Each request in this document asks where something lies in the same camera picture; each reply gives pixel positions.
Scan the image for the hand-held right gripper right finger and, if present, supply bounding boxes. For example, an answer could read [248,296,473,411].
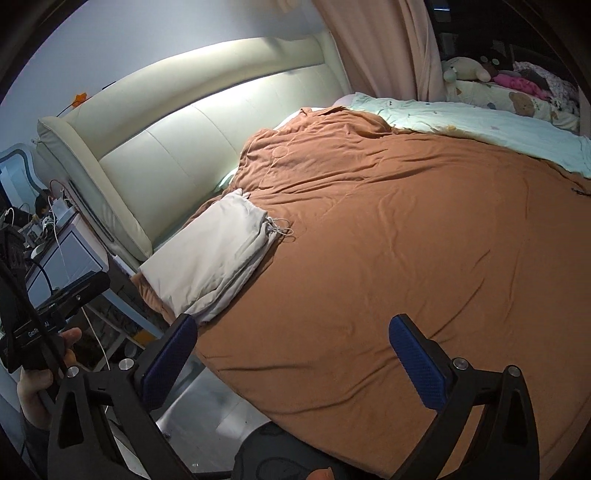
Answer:
[388,314,541,480]

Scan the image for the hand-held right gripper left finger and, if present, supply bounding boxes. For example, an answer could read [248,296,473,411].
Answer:
[46,314,200,480]

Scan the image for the beige zip jacket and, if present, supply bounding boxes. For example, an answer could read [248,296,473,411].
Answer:
[139,188,294,324]

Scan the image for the person's left forearm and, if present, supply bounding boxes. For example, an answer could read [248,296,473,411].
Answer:
[21,420,52,480]

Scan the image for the pink clothes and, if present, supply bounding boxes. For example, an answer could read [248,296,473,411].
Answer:
[492,74,553,100]

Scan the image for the person's left hand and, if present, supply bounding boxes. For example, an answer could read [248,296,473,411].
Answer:
[16,325,84,430]

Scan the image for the white bedside table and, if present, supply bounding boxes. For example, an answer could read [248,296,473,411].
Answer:
[23,205,112,306]

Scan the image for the brown blanket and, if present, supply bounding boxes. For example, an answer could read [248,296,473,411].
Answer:
[131,106,591,480]

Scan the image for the cream padded bed headboard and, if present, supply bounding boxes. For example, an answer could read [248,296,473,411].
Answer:
[36,31,345,260]

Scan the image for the light green quilt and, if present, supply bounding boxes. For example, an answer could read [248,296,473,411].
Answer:
[342,92,591,179]

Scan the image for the bear print cushion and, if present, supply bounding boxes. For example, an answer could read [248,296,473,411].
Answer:
[445,79,581,133]

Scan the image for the cream plush toy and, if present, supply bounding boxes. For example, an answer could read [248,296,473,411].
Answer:
[441,56,495,85]

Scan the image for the dark plush toy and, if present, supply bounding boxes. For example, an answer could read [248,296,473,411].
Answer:
[480,55,514,78]

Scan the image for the pink curtain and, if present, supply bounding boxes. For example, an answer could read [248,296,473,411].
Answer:
[311,0,446,101]

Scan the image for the white charging cable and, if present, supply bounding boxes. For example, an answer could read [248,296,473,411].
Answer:
[50,217,112,371]

